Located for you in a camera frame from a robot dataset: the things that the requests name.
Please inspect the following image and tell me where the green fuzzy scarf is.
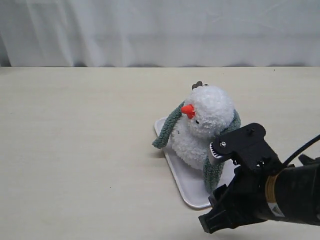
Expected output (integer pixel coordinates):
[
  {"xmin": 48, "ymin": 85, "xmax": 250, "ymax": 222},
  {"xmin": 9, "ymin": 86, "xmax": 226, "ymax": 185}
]
[{"xmin": 152, "ymin": 101, "xmax": 242, "ymax": 194}]

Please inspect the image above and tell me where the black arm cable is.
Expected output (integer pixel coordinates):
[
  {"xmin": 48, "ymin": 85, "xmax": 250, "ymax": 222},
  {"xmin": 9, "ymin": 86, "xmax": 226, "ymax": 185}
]
[{"xmin": 282, "ymin": 133, "xmax": 320, "ymax": 167}]

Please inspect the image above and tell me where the white plush snowman toy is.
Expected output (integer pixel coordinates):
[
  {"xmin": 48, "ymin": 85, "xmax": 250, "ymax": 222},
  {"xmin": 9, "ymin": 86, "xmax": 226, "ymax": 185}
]
[{"xmin": 170, "ymin": 81, "xmax": 236, "ymax": 170}]

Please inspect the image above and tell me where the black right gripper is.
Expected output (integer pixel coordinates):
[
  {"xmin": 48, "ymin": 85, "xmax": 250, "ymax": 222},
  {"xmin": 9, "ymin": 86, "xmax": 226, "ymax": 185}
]
[{"xmin": 198, "ymin": 167, "xmax": 272, "ymax": 234}]

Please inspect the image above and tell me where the white plastic tray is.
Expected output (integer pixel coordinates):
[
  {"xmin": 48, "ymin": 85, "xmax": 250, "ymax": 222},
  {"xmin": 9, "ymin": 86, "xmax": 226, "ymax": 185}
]
[{"xmin": 154, "ymin": 116, "xmax": 238, "ymax": 210}]

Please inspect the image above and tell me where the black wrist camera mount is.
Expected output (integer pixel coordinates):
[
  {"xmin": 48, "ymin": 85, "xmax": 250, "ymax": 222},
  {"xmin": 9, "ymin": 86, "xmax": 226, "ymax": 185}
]
[{"xmin": 208, "ymin": 122, "xmax": 283, "ymax": 175}]

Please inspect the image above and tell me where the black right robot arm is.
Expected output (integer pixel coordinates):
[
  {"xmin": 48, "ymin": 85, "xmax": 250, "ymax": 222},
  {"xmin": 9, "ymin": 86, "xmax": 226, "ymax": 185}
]
[{"xmin": 199, "ymin": 162, "xmax": 320, "ymax": 233}]

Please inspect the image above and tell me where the white backdrop curtain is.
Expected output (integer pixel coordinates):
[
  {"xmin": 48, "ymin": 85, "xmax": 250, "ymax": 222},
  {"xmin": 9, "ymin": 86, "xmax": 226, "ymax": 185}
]
[{"xmin": 0, "ymin": 0, "xmax": 320, "ymax": 67}]

